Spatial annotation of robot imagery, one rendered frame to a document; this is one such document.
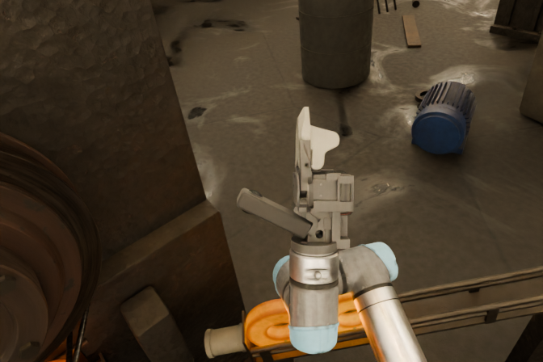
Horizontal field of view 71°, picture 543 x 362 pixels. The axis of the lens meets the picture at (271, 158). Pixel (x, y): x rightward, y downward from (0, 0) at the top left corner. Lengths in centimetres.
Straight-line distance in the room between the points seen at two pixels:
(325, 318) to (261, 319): 27
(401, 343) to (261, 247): 133
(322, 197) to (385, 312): 24
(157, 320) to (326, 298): 40
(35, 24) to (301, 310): 57
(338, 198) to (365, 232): 145
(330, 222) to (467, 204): 171
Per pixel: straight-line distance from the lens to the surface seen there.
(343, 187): 55
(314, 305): 59
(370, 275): 71
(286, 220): 56
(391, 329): 69
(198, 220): 90
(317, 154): 55
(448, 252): 199
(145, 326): 87
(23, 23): 68
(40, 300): 59
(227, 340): 92
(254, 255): 192
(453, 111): 234
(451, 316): 94
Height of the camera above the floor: 150
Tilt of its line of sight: 38 degrees down
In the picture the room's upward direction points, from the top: 7 degrees counter-clockwise
